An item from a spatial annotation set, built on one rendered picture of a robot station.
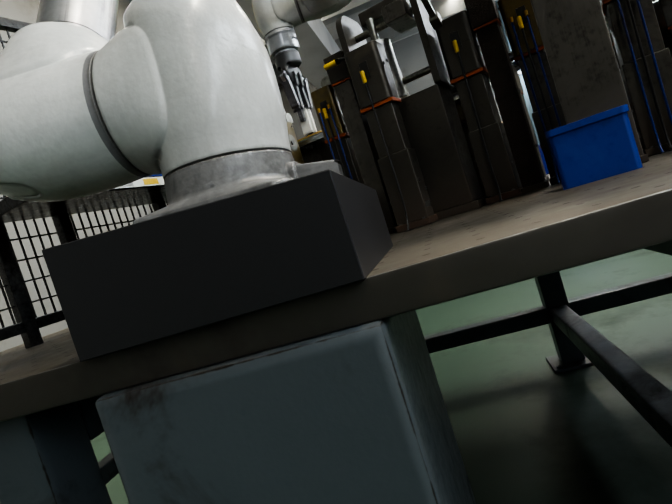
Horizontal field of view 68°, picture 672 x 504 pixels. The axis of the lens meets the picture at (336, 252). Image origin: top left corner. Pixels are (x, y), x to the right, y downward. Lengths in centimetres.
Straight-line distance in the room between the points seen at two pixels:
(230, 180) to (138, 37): 18
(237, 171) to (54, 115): 21
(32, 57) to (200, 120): 23
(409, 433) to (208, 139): 35
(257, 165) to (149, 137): 12
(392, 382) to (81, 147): 42
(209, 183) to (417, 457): 33
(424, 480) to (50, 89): 55
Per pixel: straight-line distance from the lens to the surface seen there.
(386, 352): 44
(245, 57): 58
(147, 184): 140
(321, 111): 121
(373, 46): 107
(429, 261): 43
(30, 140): 65
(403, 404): 45
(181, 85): 56
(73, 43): 71
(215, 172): 54
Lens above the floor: 75
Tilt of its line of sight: 3 degrees down
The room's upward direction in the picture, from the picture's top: 18 degrees counter-clockwise
